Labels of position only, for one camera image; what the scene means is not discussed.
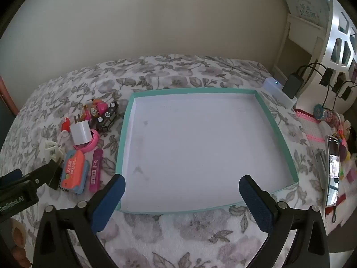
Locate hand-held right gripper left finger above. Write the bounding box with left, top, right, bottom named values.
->
left=33, top=174, right=126, bottom=268

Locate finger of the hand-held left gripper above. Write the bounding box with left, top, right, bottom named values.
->
left=22, top=158, right=63, bottom=186

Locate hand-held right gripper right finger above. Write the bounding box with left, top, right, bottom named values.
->
left=238, top=175, right=331, bottom=268

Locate white plastic clip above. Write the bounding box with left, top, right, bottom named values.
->
left=45, top=141, right=63, bottom=159

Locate magenta pencil lead case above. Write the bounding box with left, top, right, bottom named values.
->
left=89, top=149, right=104, bottom=193

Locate white wall charger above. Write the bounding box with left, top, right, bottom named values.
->
left=70, top=116, right=93, bottom=145

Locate pink plastic ring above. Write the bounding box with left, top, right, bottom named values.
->
left=74, top=129, right=100, bottom=153

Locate teal rimmed white tray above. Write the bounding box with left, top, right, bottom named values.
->
left=115, top=88, right=299, bottom=215

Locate pink toy figure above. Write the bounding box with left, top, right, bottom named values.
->
left=84, top=98, right=110, bottom=122

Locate black toy car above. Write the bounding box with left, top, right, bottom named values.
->
left=95, top=101, right=119, bottom=132

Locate person's left hand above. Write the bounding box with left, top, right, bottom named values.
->
left=10, top=219, right=30, bottom=267

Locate metal nail clipper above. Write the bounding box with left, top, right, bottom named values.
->
left=315, top=149, right=328, bottom=190

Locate grey floral blanket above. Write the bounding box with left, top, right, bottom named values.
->
left=0, top=54, right=335, bottom=268

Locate smartphone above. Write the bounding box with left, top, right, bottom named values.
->
left=325, top=135, right=341, bottom=207

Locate pink crocheted mat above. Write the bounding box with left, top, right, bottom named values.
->
left=292, top=107, right=357, bottom=224

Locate pile of colourful toys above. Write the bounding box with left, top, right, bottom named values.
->
left=325, top=112, right=357, bottom=183

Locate round teal tin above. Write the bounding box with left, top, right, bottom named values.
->
left=313, top=104, right=325, bottom=120

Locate white power strip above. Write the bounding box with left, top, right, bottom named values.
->
left=264, top=77, right=297, bottom=109

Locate large black power adapter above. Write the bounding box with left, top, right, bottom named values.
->
left=282, top=73, right=305, bottom=99

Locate small black plug adapter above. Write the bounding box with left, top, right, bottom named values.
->
left=341, top=85, right=355, bottom=101
left=319, top=68, right=334, bottom=88

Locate white side cabinet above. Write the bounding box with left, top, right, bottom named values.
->
left=272, top=0, right=331, bottom=76

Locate white lattice shelf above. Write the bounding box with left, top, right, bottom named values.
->
left=321, top=0, right=357, bottom=101

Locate brown wooden frame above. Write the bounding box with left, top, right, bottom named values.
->
left=0, top=75, right=20, bottom=118

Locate black power cable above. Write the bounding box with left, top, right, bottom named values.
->
left=296, top=63, right=328, bottom=76

